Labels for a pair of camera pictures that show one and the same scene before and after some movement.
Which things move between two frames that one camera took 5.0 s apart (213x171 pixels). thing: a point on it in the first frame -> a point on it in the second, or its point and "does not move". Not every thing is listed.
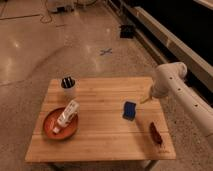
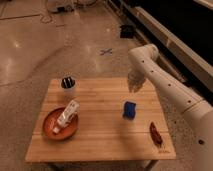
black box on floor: [126, 31] does not move
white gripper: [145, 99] -> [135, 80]
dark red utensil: [155, 133] does not move
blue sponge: [129, 111] does not move
